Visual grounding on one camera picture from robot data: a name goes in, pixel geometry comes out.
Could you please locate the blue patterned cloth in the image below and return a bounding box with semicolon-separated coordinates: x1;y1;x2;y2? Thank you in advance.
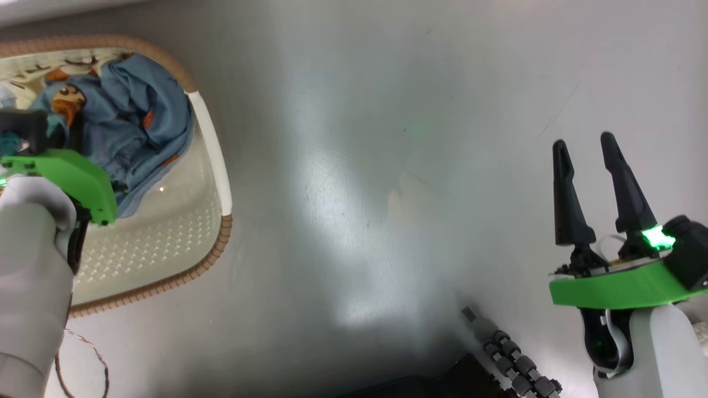
30;54;195;219

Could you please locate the cream perforated laundry basket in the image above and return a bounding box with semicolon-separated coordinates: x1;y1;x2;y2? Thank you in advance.
0;35;233;318

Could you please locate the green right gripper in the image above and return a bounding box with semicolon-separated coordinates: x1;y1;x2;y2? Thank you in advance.
549;132;703;310

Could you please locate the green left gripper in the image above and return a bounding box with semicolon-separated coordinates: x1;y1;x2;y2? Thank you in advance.
0;148;118;226

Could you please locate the thin brown cable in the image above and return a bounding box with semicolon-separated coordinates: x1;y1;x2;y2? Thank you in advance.
54;329;110;398

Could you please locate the grey segmented cable chain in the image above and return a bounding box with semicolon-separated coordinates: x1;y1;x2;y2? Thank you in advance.
462;307;562;398

